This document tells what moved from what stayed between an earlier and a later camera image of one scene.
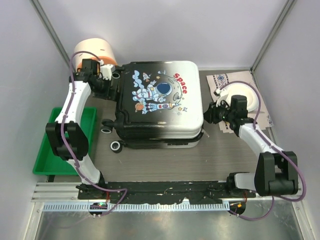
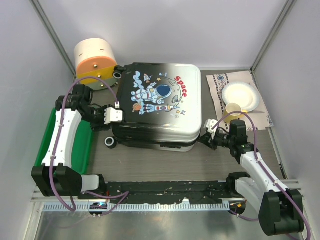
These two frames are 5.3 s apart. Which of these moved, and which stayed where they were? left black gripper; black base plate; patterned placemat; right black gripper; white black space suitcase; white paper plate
Moved: left black gripper; right black gripper
Stayed: patterned placemat; black base plate; white paper plate; white black space suitcase
